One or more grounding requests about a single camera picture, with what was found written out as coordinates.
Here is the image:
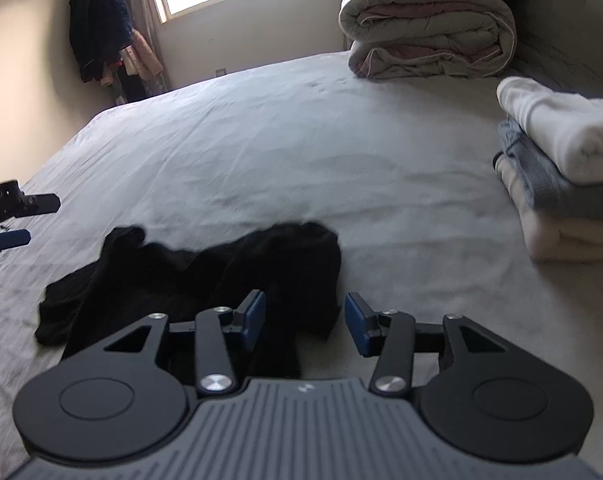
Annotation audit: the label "bed with white sheet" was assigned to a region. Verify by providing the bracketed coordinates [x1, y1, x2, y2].
[0, 50, 603, 480]

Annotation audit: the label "hanging dark clothes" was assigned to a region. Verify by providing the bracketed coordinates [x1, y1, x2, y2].
[69, 0, 132, 83]

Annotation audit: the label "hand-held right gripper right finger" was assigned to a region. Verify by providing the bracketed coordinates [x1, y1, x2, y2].
[344, 291, 513, 401]

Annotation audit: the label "cream folded garment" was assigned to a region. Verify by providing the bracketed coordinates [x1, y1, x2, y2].
[495, 155, 603, 262]

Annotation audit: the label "folded grey pink quilt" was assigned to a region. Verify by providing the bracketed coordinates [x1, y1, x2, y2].
[339, 0, 517, 81]

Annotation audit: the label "grey quilted headboard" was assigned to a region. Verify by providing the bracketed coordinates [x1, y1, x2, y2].
[511, 0, 603, 101]

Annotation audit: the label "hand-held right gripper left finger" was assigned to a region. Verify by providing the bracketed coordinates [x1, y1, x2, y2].
[64, 289, 268, 399]

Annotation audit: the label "white folded garment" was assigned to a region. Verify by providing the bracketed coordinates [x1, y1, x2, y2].
[496, 76, 603, 184]

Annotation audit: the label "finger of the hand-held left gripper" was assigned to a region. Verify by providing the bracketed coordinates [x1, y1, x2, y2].
[0, 229, 31, 262]
[20, 193, 61, 218]

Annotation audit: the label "grey folded garment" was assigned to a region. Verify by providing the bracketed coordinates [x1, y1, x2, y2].
[491, 117, 603, 218]

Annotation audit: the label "black garment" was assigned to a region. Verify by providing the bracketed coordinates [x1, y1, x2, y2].
[36, 221, 343, 378]

